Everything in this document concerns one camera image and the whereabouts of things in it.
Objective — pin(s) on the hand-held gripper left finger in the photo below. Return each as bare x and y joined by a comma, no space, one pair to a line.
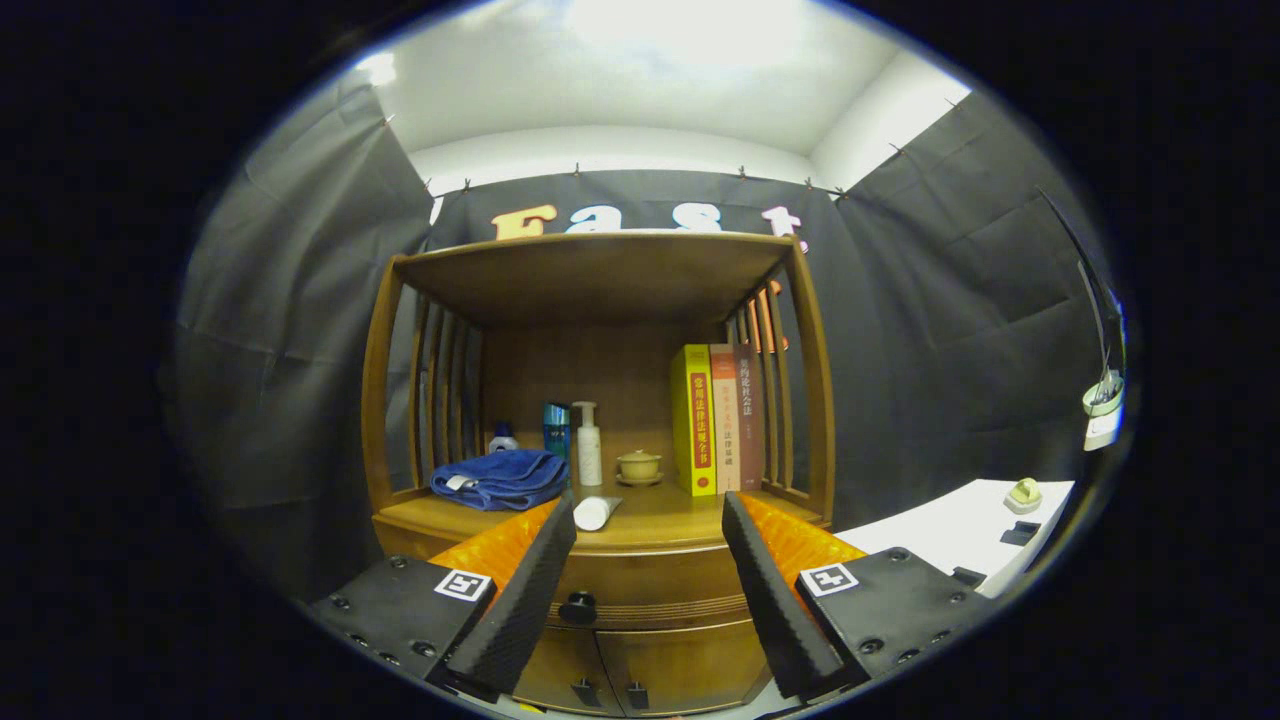
515,600

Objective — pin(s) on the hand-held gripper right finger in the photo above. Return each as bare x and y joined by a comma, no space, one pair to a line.
775,590

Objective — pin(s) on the white squeeze tube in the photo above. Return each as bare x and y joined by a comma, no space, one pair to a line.
592,513

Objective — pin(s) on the wooden drawer with black knob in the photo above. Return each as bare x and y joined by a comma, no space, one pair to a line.
650,580

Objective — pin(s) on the narrow wooden cabinet door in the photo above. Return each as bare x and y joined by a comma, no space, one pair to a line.
560,665

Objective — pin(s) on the wide wooden cabinet door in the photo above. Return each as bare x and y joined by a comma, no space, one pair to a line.
690,660

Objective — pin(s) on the wooden countertop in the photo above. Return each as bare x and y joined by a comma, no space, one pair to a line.
660,515

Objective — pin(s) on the folded blue towel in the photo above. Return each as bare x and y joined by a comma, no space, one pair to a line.
505,478

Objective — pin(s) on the small white blue-capped bottle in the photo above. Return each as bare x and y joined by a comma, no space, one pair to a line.
503,440

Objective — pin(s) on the white pump bottle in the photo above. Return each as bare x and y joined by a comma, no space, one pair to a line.
589,455

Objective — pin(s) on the white table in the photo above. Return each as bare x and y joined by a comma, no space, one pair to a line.
930,530

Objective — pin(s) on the brown book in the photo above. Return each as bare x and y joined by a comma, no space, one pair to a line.
750,415

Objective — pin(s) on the orange and white book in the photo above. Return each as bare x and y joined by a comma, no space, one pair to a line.
724,420

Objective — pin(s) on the teal blue bottle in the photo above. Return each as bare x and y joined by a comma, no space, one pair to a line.
556,425

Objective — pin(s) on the beige lidded teacup with saucer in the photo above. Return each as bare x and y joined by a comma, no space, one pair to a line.
639,466

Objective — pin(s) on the thick yellow book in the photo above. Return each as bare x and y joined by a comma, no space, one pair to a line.
690,420

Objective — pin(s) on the small flat black object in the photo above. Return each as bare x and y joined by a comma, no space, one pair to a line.
1020,534

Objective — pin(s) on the small pale green object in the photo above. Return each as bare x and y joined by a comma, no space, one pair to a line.
1024,496

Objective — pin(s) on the white bowl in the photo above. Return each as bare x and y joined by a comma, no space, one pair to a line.
1100,400

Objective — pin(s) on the wooden cabinet with slatted frame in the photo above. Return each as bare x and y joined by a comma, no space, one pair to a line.
600,275

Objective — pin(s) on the white wall shelf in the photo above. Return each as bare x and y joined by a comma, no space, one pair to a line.
1103,432

